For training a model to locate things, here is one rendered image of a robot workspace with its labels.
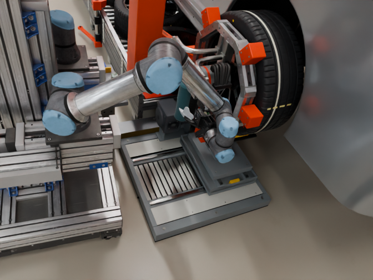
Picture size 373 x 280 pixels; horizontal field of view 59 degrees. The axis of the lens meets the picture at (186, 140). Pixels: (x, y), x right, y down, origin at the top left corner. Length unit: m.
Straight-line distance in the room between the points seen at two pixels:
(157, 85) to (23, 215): 1.17
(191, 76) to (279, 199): 1.44
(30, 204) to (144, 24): 1.16
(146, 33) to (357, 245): 1.91
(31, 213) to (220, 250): 1.09
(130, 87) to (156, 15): 0.91
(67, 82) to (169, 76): 0.43
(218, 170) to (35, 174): 1.16
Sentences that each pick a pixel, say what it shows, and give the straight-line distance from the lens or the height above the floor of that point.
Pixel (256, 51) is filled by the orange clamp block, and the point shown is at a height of 1.14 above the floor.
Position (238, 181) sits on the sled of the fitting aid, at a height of 0.17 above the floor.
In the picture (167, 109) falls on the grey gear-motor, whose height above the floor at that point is 0.41.
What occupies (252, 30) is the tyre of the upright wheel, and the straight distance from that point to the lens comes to 1.63.
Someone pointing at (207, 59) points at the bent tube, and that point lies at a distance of 1.63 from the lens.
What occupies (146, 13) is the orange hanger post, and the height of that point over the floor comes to 1.00.
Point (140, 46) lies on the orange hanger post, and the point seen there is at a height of 0.80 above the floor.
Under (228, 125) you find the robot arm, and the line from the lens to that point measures 1.29.
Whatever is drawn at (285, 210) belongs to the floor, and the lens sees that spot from 2.44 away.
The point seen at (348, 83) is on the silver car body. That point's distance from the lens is 1.43.
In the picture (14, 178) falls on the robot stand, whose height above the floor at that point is 0.71.
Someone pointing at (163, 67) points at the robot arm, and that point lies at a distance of 1.04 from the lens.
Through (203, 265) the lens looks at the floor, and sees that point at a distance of 2.06.
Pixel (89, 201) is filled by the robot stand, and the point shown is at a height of 0.21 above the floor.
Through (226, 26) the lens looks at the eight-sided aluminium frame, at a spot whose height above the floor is 1.10.
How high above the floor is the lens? 1.85
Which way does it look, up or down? 45 degrees down
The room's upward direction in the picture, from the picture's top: 13 degrees clockwise
